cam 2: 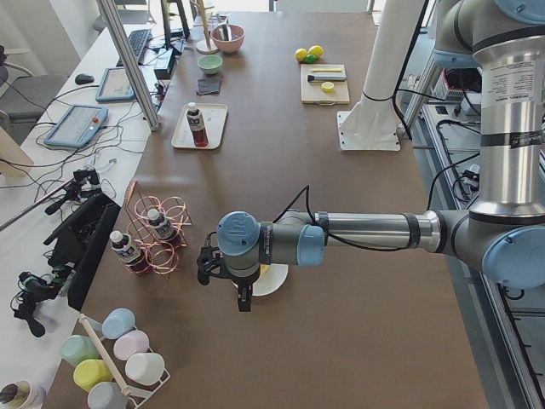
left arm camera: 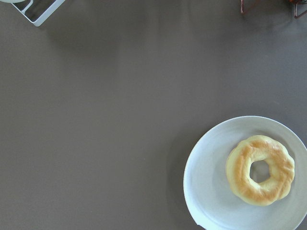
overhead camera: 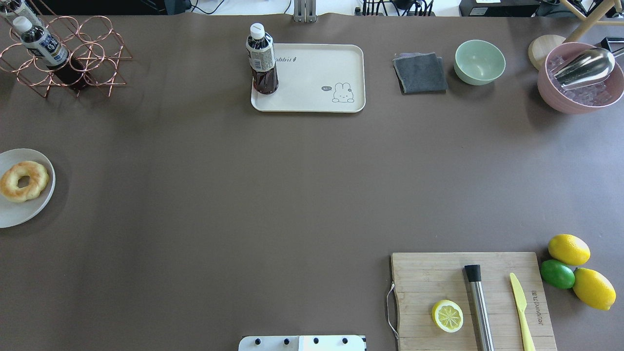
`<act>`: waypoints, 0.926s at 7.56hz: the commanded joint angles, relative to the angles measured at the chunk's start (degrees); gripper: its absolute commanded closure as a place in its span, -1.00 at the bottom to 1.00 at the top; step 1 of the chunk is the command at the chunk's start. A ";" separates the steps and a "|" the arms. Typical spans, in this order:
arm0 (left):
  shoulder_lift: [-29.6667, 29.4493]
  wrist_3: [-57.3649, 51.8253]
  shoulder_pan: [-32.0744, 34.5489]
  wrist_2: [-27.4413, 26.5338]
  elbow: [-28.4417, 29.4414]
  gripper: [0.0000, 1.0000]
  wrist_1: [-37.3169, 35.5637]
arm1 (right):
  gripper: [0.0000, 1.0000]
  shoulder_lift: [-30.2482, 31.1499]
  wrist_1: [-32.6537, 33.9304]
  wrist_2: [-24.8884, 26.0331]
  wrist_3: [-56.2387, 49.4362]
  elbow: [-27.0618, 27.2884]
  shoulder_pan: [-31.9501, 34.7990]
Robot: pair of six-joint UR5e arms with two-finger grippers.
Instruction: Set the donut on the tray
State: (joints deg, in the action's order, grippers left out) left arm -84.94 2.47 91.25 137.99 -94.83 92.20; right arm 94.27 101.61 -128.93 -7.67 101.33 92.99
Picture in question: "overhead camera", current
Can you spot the yellow plastic knife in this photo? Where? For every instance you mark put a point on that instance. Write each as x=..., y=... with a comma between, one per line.
x=521, y=305

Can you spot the dark bottle in rack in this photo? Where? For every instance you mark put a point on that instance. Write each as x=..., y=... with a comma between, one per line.
x=44, y=46

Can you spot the clear ice cubes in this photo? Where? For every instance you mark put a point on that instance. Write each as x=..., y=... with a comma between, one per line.
x=594, y=95

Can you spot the half lemon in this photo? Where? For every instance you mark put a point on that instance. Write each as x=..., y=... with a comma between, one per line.
x=447, y=316

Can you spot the cream rabbit tray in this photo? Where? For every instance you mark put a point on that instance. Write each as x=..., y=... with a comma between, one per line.
x=316, y=78

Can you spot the pink ice bowl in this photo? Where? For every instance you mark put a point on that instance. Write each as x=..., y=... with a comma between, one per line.
x=557, y=101

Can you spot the glazed ring donut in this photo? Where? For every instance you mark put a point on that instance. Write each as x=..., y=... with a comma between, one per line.
x=24, y=181

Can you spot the upper whole lemon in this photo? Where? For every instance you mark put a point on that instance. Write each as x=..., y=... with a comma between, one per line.
x=569, y=249

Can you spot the whole lemon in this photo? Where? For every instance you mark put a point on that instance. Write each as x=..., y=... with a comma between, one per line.
x=569, y=249
x=594, y=289

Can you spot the round wooden coaster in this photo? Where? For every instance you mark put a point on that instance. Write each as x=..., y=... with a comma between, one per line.
x=539, y=49

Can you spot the grey metal mount post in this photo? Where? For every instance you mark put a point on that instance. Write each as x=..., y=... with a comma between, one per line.
x=304, y=11

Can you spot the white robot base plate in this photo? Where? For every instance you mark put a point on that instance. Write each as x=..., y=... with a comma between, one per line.
x=338, y=342

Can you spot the wooden stand legs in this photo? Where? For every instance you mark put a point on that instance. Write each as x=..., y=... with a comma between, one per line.
x=595, y=18

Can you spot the green lime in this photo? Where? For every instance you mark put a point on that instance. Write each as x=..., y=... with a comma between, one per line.
x=557, y=274

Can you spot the steel muddler black tip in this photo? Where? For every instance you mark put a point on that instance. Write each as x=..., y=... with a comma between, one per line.
x=473, y=273

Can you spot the folded grey cloth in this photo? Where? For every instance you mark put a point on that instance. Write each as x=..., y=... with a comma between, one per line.
x=420, y=73

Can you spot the bamboo cutting board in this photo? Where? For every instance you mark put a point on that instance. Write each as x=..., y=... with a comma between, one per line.
x=422, y=279

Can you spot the lower whole lemon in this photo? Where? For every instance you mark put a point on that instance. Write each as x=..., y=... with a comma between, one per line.
x=594, y=289

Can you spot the dark tea bottle on tray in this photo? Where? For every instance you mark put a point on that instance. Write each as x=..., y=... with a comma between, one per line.
x=262, y=59

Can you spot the mint green bowl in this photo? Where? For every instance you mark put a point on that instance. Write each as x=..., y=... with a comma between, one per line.
x=478, y=62

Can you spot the black box device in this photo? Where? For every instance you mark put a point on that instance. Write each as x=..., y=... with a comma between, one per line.
x=498, y=8

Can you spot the white round plate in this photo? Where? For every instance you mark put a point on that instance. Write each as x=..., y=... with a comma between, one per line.
x=12, y=213

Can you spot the copper wire bottle rack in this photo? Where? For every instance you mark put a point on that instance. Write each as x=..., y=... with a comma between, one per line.
x=93, y=49

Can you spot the steel ice scoop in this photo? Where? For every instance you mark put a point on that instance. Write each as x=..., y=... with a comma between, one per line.
x=590, y=67

